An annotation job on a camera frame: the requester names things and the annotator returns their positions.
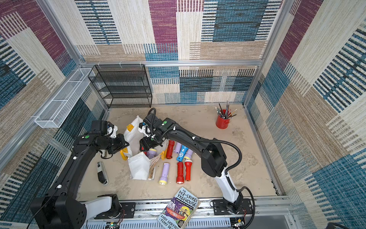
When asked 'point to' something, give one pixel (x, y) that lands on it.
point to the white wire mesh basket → (55, 113)
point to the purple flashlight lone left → (163, 180)
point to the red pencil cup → (223, 119)
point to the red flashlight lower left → (180, 177)
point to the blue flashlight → (182, 153)
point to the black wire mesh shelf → (122, 86)
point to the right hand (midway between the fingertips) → (149, 148)
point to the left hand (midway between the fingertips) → (129, 143)
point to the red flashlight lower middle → (188, 165)
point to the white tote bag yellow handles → (140, 167)
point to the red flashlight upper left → (169, 150)
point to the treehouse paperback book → (180, 210)
